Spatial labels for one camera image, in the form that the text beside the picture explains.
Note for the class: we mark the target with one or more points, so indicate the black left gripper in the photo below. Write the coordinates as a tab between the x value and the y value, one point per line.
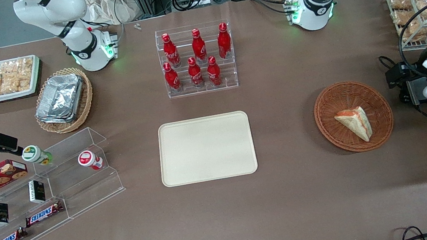
409	74

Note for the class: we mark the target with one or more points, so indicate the triangular sandwich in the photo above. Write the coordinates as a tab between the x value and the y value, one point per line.
356	124

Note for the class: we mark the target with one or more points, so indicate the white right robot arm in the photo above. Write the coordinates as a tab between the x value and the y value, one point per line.
80	51

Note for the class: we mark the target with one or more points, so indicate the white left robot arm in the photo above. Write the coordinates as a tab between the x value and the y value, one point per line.
315	7

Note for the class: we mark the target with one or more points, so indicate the white rectangular snack tray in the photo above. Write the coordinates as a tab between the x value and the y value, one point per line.
3	98

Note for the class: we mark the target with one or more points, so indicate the aluminium foil tray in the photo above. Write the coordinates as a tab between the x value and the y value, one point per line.
59	96
57	120

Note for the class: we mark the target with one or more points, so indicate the round brown wicker basket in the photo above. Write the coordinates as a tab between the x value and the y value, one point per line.
337	101

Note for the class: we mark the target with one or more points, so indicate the oval light wicker basket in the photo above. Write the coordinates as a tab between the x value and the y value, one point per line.
87	92

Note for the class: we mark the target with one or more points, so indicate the cream plastic serving tray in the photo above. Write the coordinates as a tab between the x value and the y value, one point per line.
201	151

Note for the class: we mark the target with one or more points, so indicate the green capped small bottle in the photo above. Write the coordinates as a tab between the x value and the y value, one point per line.
32	154

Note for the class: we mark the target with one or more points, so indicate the clear bag of crackers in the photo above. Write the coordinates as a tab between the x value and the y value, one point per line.
3	83
21	68

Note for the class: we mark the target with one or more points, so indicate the clear acrylic stepped shelf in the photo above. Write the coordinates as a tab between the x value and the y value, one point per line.
92	189
19	208

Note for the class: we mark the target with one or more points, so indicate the red capped small bottle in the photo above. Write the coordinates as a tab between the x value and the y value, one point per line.
87	158

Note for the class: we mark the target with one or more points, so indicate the clear acrylic bottle rack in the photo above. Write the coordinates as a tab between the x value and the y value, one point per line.
233	79

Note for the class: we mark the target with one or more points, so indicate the brown table cover sheet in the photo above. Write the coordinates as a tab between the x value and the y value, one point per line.
294	209

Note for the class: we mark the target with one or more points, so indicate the red cola bottle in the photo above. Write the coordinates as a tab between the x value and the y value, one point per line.
172	54
199	48
224	42
172	79
213	73
195	74

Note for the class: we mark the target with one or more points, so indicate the cream plastic bags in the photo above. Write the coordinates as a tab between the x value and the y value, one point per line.
107	4

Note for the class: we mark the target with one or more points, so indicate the small clear plastic clip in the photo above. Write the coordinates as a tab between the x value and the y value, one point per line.
137	26

